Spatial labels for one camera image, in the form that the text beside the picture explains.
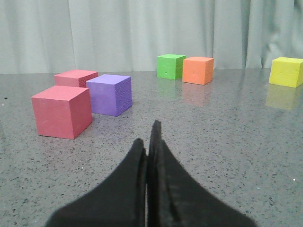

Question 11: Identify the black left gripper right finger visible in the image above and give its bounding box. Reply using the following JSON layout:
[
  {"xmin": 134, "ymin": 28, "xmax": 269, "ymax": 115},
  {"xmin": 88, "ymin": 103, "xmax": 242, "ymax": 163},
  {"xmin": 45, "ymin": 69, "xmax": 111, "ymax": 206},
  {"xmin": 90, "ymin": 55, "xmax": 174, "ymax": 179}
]
[{"xmin": 147, "ymin": 120, "xmax": 256, "ymax": 227}]

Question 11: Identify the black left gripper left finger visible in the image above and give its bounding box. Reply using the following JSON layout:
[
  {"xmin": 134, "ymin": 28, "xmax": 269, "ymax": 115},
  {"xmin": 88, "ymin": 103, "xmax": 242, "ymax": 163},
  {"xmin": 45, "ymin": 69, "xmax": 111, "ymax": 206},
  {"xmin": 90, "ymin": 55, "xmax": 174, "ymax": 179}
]
[{"xmin": 46, "ymin": 139, "xmax": 147, "ymax": 227}]

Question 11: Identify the red foam cube front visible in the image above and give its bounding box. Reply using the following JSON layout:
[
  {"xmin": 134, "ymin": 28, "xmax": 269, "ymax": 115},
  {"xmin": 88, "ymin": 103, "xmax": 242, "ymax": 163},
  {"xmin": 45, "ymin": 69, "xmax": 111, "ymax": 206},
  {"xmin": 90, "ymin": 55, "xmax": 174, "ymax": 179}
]
[{"xmin": 31, "ymin": 86, "xmax": 92, "ymax": 139}]

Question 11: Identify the red foam cube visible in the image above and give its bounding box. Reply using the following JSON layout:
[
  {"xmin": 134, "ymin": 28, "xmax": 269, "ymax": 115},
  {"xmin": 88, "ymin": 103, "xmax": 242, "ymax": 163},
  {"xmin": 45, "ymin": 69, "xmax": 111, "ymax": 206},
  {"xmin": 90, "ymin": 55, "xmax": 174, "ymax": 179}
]
[
  {"xmin": 54, "ymin": 70, "xmax": 98, "ymax": 87},
  {"xmin": 31, "ymin": 86, "xmax": 92, "ymax": 139}
]

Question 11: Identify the purple foam cube left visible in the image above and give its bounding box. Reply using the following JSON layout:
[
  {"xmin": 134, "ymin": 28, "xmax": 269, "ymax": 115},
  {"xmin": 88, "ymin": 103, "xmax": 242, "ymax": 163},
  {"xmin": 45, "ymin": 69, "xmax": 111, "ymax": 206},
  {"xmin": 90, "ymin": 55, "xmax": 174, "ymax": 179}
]
[{"xmin": 86, "ymin": 74, "xmax": 133, "ymax": 116}]

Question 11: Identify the smooth orange foam cube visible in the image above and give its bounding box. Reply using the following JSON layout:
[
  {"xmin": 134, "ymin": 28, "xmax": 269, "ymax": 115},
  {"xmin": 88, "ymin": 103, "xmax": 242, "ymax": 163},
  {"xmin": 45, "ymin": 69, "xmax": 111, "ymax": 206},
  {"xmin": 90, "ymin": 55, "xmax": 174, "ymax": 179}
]
[{"xmin": 182, "ymin": 57, "xmax": 214, "ymax": 85}]

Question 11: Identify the red foam cube rear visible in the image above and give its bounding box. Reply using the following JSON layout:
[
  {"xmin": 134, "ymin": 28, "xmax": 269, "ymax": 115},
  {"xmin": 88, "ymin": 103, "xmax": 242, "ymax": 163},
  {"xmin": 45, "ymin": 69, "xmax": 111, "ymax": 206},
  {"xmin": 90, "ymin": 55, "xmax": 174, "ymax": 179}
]
[{"xmin": 54, "ymin": 70, "xmax": 98, "ymax": 87}]

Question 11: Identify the green foam cube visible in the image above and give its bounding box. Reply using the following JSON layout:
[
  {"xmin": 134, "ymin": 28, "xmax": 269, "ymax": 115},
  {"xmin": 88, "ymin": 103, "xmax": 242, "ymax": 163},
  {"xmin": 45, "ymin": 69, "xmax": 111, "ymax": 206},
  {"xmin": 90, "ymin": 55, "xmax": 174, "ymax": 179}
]
[{"xmin": 157, "ymin": 54, "xmax": 186, "ymax": 80}]

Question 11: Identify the yellow foam cube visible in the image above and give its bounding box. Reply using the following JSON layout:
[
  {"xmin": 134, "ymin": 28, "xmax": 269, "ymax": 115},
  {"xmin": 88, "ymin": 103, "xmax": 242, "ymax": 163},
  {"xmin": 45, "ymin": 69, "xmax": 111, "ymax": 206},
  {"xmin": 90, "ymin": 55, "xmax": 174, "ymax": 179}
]
[{"xmin": 269, "ymin": 57, "xmax": 303, "ymax": 88}]

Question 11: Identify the grey curtain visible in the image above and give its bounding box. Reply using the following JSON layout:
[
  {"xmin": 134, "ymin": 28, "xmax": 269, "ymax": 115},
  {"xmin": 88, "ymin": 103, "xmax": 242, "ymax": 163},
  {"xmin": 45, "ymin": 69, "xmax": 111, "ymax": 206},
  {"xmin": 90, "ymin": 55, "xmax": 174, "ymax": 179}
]
[{"xmin": 0, "ymin": 0, "xmax": 303, "ymax": 74}]

